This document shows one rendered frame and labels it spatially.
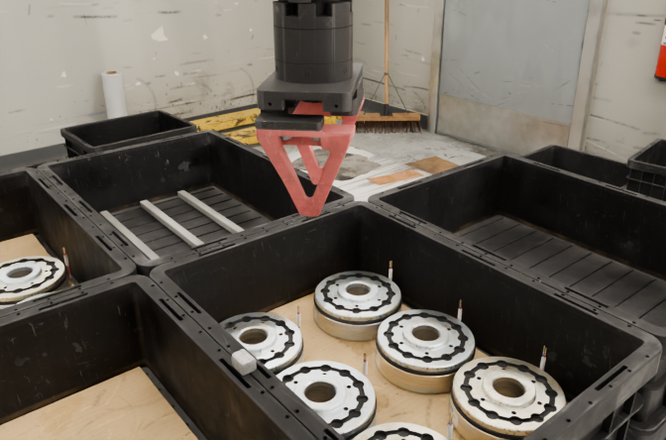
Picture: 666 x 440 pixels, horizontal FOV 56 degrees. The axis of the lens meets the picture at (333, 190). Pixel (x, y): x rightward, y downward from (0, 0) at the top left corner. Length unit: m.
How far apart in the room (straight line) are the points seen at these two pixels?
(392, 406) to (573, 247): 0.44
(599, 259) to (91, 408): 0.67
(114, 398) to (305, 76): 0.39
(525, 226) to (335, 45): 0.64
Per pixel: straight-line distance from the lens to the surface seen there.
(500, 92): 3.88
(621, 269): 0.94
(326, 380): 0.61
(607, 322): 0.62
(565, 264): 0.92
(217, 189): 1.13
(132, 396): 0.68
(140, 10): 4.06
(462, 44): 4.00
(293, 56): 0.44
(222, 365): 0.53
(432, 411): 0.64
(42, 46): 3.88
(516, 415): 0.60
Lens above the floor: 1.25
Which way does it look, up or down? 23 degrees down
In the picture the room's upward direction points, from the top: straight up
